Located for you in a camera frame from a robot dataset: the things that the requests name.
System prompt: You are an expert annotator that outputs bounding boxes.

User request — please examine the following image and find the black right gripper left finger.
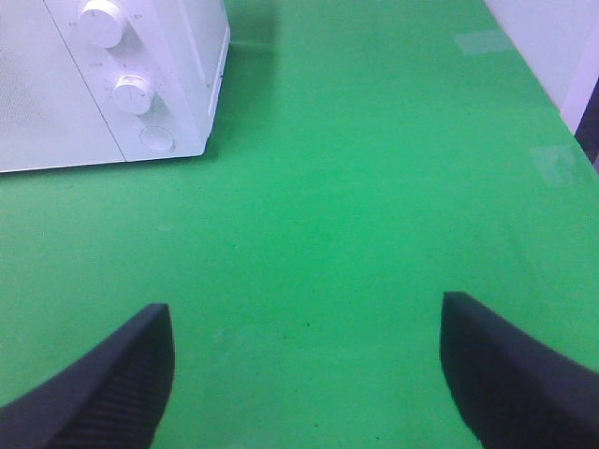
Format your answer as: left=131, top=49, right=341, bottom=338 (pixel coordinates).
left=1, top=304, right=175, bottom=448

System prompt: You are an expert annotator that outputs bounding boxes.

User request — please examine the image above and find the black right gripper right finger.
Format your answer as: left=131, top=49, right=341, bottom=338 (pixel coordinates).
left=439, top=292, right=598, bottom=448

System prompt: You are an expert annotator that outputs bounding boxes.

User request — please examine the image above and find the round white door release button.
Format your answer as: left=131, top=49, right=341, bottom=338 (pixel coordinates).
left=139, top=126, right=176, bottom=152

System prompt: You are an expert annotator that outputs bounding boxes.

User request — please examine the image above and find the white microwave door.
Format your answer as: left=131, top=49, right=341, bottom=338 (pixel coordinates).
left=1, top=1, right=124, bottom=172

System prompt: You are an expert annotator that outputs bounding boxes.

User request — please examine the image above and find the white timer knob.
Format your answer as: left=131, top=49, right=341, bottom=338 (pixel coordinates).
left=113, top=74, right=154, bottom=115

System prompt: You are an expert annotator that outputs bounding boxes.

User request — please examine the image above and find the white microwave oven body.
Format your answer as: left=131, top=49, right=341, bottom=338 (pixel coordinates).
left=0, top=0, right=231, bottom=174

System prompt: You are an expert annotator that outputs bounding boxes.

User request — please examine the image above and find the white upper power knob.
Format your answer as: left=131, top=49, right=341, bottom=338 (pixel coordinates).
left=78, top=0, right=126, bottom=49

